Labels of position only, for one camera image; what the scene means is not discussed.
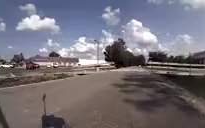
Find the grey paved path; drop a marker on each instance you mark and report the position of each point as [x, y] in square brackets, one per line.
[100, 96]

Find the distant round tree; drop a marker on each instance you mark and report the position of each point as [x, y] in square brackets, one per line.
[53, 54]

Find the low long-roofed building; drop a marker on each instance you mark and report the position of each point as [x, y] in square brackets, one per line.
[53, 60]

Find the grey asphalt road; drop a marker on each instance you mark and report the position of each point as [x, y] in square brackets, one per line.
[20, 71]

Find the pale concrete walkway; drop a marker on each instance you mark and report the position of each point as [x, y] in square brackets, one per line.
[176, 64]

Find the white car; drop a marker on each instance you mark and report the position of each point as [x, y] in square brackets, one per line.
[55, 65]
[6, 66]

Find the distant group of trees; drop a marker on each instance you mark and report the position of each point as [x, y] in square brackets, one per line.
[18, 59]

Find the white flat building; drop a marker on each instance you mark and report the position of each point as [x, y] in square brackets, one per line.
[91, 62]

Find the row of trees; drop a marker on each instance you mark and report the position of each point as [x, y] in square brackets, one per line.
[163, 57]

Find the red vehicle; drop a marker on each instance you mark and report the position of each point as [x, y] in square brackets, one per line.
[32, 66]

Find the large dark tree clump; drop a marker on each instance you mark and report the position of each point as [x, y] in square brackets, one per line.
[121, 53]

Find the grass lawn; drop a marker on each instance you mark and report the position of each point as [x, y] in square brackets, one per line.
[196, 85]

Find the dry grass strip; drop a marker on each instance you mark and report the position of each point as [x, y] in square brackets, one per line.
[30, 80]

